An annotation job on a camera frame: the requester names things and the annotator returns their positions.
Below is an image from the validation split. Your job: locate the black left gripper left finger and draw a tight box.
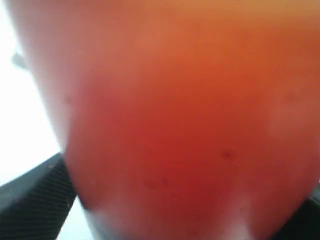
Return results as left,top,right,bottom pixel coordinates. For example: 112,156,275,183
0,153,77,240

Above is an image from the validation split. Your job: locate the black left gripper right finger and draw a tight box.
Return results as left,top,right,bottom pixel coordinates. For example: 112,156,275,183
273,184,320,240

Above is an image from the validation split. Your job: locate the red sauce squeeze bottle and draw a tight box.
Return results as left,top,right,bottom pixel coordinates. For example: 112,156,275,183
4,0,320,240

